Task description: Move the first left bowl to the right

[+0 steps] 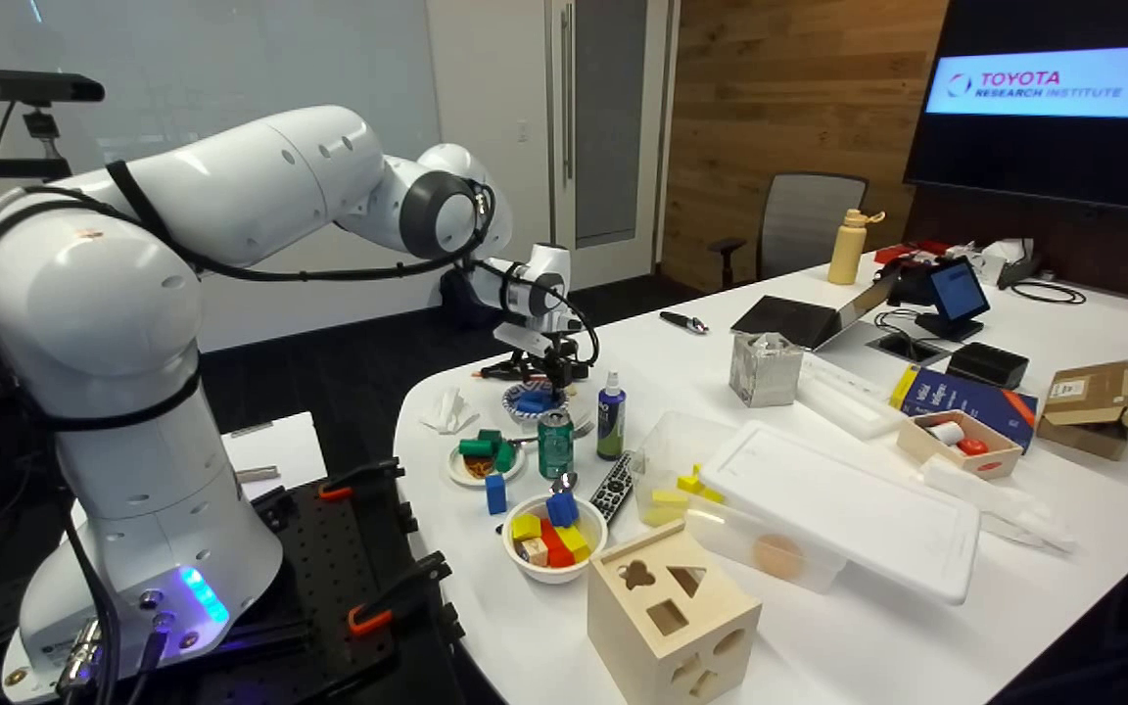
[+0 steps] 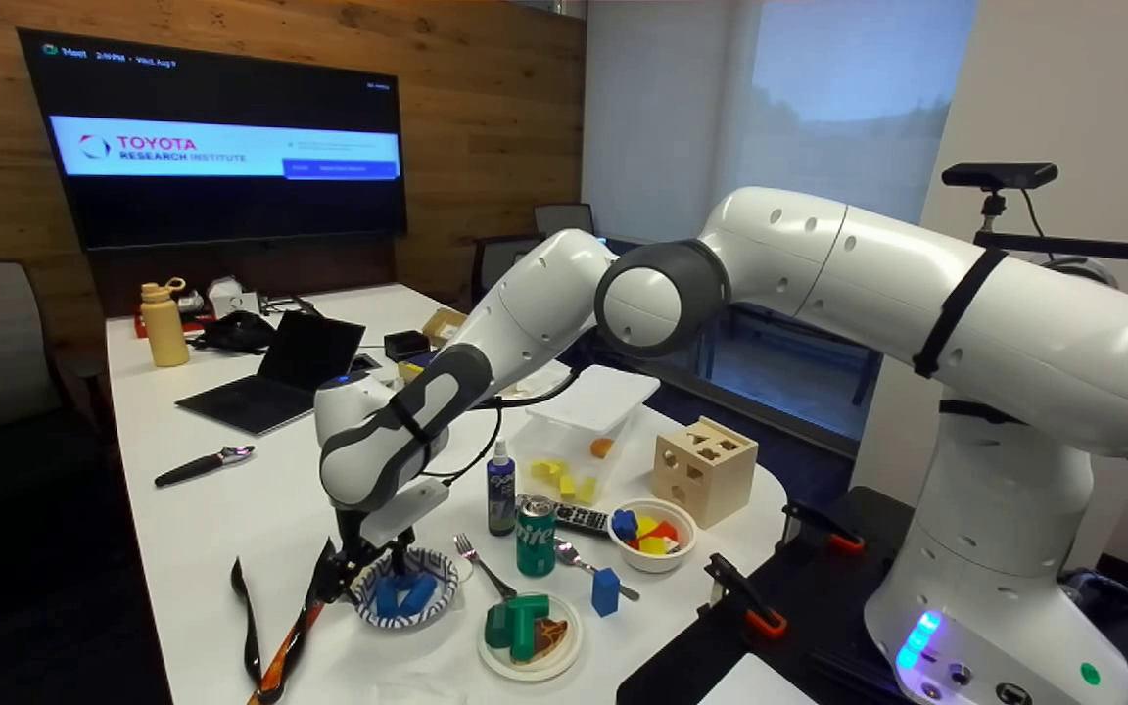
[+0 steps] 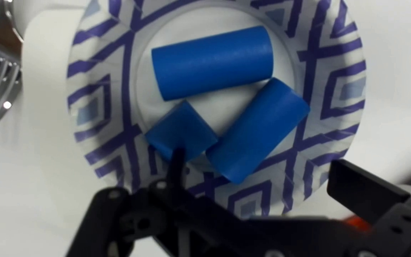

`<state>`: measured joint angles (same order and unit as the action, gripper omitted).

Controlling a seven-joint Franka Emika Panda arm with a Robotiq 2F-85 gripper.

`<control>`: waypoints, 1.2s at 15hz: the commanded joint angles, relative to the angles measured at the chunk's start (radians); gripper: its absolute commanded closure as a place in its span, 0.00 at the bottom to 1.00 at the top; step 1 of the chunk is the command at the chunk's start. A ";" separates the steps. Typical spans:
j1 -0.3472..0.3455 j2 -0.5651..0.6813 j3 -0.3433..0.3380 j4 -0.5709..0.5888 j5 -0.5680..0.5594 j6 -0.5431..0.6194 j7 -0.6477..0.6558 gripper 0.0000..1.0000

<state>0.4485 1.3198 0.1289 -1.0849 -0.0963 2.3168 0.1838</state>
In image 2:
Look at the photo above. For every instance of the orange black clamp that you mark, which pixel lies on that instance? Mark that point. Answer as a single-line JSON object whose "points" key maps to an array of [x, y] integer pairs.
{"points": [[746, 605], [826, 528]]}

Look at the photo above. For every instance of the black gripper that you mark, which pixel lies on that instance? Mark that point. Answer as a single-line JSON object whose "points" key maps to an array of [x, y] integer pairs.
{"points": [[361, 528]]}

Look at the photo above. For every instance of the yellow block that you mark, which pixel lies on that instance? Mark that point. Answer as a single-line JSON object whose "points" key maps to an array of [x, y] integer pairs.
{"points": [[652, 541]]}

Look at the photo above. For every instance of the clear plastic container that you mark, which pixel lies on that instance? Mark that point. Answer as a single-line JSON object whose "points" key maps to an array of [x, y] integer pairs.
{"points": [[570, 464]]}

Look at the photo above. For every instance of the yellow water bottle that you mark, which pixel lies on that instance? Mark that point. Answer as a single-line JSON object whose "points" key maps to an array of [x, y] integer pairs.
{"points": [[167, 326]]}

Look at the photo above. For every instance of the blue patterned rim bowl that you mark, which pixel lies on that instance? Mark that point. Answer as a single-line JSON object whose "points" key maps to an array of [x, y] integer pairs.
{"points": [[438, 605]]}

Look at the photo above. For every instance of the red block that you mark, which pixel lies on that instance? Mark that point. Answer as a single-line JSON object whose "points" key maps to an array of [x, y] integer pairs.
{"points": [[668, 532]]}

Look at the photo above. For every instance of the black camera on stand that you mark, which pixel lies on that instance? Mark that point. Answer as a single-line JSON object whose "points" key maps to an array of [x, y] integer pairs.
{"points": [[1001, 175]]}

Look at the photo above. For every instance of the green block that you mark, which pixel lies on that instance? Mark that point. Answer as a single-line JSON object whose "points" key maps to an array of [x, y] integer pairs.
{"points": [[518, 628]]}

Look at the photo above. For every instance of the white bowl with coloured blocks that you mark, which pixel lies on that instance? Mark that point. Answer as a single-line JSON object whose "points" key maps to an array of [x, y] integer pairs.
{"points": [[646, 562]]}

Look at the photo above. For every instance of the white bowl with green block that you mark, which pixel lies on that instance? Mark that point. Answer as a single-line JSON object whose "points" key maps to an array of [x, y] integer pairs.
{"points": [[526, 665]]}

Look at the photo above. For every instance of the blue rectangular block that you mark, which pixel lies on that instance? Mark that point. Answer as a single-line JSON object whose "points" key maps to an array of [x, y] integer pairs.
{"points": [[604, 592]]}

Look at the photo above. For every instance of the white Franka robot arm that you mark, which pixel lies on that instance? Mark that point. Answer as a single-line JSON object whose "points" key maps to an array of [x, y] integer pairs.
{"points": [[1048, 338]]}

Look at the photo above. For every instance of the dark blue chunky block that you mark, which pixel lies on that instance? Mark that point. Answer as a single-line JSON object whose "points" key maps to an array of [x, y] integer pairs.
{"points": [[624, 527]]}

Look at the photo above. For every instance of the black pegboard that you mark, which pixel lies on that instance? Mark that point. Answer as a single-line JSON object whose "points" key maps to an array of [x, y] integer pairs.
{"points": [[840, 588]]}

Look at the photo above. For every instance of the wooden shape sorter box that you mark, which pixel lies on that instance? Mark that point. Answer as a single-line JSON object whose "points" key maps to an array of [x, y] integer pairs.
{"points": [[707, 476]]}

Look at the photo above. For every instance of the black cloth bag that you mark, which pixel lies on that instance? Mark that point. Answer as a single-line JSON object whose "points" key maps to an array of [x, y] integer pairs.
{"points": [[237, 329]]}

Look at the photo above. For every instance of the brown cardboard box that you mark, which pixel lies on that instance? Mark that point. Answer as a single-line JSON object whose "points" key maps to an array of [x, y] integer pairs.
{"points": [[445, 323]]}

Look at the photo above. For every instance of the brown item in bowl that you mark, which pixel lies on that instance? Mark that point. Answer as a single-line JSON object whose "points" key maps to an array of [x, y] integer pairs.
{"points": [[552, 635]]}

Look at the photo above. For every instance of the black laptop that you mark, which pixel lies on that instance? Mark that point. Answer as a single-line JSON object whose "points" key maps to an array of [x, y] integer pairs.
{"points": [[271, 377]]}

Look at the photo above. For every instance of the wall television screen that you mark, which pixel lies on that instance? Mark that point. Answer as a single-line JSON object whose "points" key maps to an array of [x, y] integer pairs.
{"points": [[211, 143]]}

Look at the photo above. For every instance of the green drink can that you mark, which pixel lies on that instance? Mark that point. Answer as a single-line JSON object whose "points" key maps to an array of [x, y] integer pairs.
{"points": [[532, 541]]}

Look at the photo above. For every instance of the blue object in patterned bowl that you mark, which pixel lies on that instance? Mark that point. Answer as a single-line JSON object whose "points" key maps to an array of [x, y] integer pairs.
{"points": [[407, 595]]}

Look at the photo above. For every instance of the small black box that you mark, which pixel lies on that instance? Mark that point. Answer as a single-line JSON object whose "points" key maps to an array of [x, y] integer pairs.
{"points": [[403, 347]]}

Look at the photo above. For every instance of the black marker pen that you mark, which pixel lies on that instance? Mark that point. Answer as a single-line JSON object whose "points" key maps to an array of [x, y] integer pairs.
{"points": [[198, 468]]}

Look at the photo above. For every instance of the blue spray bottle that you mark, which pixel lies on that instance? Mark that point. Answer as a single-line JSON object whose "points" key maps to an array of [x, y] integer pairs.
{"points": [[502, 491]]}

